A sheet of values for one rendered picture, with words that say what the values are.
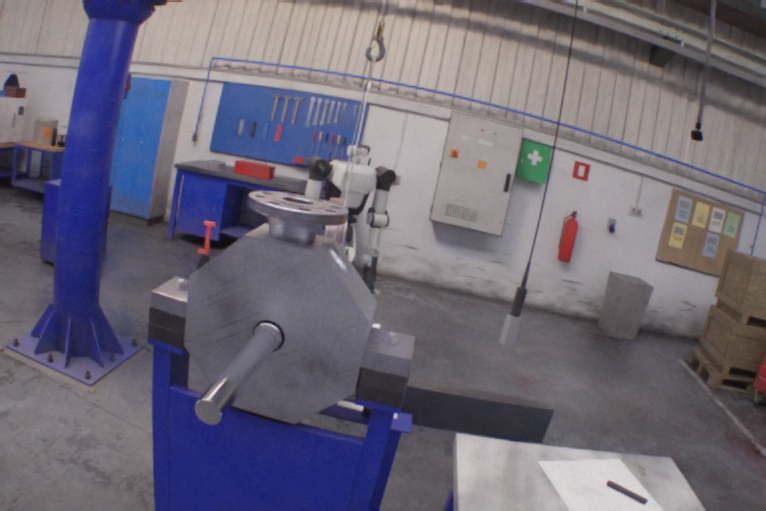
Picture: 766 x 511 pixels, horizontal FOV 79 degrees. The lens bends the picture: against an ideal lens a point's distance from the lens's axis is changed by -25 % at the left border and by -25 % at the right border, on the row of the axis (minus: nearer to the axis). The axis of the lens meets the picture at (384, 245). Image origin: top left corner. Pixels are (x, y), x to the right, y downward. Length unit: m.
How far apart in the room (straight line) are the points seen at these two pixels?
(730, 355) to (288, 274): 5.14
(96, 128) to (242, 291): 1.93
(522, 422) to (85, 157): 2.53
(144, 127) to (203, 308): 5.62
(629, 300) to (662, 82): 2.68
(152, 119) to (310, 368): 5.73
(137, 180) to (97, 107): 3.97
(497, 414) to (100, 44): 2.64
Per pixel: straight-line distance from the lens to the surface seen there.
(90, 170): 3.27
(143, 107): 7.10
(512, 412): 2.00
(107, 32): 3.25
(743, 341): 6.08
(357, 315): 1.46
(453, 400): 1.96
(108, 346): 3.69
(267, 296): 1.49
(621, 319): 6.66
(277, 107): 6.89
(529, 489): 1.51
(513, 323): 2.42
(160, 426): 1.82
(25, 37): 9.37
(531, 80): 6.80
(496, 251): 6.77
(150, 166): 7.03
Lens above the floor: 1.65
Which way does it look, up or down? 11 degrees down
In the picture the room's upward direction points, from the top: 12 degrees clockwise
